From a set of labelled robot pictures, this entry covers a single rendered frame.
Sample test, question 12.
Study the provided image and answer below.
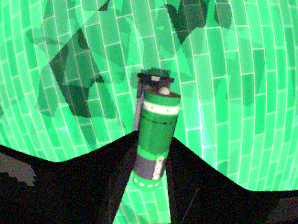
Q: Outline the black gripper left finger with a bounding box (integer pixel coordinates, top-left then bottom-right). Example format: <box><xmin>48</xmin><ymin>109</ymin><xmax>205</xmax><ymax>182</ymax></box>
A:
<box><xmin>0</xmin><ymin>131</ymin><xmax>140</xmax><ymax>224</ymax></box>

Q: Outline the green cylindrical battery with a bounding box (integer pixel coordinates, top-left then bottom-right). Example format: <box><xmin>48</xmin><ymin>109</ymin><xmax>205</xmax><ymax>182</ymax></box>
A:
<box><xmin>132</xmin><ymin>87</ymin><xmax>182</xmax><ymax>192</ymax></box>

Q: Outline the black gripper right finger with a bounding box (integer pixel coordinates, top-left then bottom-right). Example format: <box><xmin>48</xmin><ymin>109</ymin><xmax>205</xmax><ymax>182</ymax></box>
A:
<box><xmin>165</xmin><ymin>136</ymin><xmax>298</xmax><ymax>224</ymax></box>

